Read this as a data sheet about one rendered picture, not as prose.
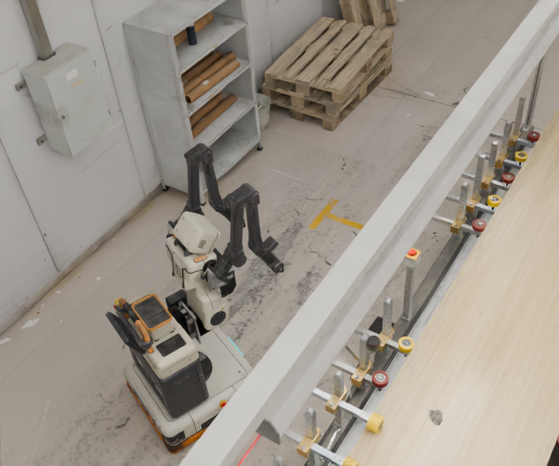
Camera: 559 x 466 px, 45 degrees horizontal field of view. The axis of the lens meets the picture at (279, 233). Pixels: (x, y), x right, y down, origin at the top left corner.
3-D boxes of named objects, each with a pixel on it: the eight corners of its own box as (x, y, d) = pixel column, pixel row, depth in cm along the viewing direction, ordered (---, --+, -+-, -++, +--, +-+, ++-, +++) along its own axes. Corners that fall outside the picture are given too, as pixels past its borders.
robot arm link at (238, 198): (224, 188, 326) (236, 198, 319) (249, 179, 332) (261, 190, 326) (223, 259, 353) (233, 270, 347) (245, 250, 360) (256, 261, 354)
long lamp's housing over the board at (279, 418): (237, 422, 159) (233, 403, 154) (552, 1, 299) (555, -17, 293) (280, 446, 154) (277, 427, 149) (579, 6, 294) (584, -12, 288)
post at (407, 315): (400, 319, 380) (405, 263, 349) (405, 313, 382) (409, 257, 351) (407, 323, 378) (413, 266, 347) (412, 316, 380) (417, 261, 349)
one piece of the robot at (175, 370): (176, 435, 397) (147, 348, 340) (135, 373, 431) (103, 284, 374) (224, 404, 410) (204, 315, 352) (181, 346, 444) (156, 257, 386)
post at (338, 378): (334, 430, 339) (334, 374, 306) (338, 424, 341) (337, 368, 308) (341, 433, 338) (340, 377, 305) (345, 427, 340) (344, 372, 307)
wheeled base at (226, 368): (173, 459, 401) (164, 437, 384) (127, 386, 440) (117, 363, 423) (267, 398, 426) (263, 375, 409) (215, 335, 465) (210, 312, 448)
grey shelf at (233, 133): (163, 190, 589) (121, 22, 482) (224, 136, 641) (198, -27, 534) (203, 206, 569) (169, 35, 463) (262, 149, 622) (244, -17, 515)
